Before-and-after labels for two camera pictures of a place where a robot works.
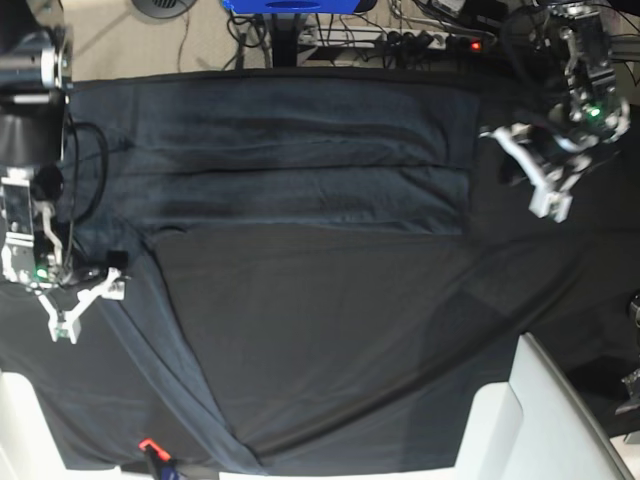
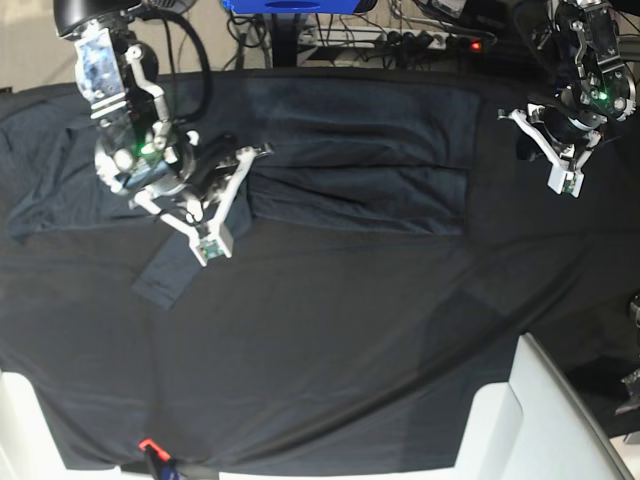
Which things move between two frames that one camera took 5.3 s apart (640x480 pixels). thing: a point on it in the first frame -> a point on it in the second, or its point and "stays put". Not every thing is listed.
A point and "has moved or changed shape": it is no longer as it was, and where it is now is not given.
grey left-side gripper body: [75, 278] -> [200, 154]
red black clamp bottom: [160, 459] stays put
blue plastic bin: [285, 7] stays put
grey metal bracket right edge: [632, 383] stays put
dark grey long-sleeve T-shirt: [301, 280] has moved or changed shape
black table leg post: [284, 39] stays put
